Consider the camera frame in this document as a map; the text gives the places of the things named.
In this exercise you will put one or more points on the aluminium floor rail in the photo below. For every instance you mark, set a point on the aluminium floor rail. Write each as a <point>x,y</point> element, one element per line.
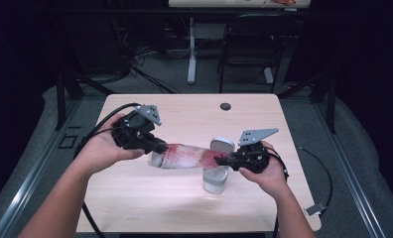
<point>349,172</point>
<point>35,170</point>

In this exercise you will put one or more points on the wooden desk with white legs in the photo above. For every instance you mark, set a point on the wooden desk with white legs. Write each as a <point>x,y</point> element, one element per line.
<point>217,3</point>

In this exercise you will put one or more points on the person's left hand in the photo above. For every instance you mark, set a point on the person's left hand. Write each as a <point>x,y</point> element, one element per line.
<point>98,148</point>

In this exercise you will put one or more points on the round black table grommet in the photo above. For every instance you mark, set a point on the round black table grommet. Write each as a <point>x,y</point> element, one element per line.
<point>225,106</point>

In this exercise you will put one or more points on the black folding chair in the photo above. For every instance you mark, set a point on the black folding chair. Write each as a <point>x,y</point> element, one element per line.
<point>250,49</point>

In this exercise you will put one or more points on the person's right hand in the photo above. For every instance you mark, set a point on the person's right hand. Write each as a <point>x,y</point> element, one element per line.
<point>270,180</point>

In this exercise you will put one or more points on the black curtain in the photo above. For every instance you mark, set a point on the black curtain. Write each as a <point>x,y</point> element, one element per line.
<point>376,82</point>
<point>12,82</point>

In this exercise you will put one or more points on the black metal stand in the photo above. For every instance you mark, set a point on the black metal stand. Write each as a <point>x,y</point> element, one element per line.
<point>61,105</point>
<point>331,109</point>

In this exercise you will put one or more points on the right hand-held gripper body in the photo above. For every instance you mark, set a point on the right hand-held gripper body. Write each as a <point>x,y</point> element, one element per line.
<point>254,157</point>

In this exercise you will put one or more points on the clear plastic container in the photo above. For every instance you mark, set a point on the clear plastic container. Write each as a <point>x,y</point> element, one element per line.
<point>214,183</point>

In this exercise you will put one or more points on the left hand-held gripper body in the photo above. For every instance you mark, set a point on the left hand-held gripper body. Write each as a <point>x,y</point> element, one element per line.
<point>135,129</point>

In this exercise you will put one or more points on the red printed clear plastic bag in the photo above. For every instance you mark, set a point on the red printed clear plastic bag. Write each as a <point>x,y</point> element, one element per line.
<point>184,157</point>

